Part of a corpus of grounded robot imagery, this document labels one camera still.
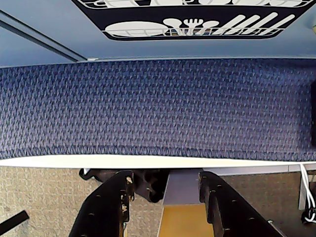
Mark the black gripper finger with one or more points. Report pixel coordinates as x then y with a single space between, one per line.
106 207
229 209

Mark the black flat bar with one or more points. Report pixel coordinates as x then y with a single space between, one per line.
14 221

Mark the light blue toy kitchen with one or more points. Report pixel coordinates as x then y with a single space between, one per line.
172 49

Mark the black white dishwasher sticker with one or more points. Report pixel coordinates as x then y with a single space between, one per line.
138 17

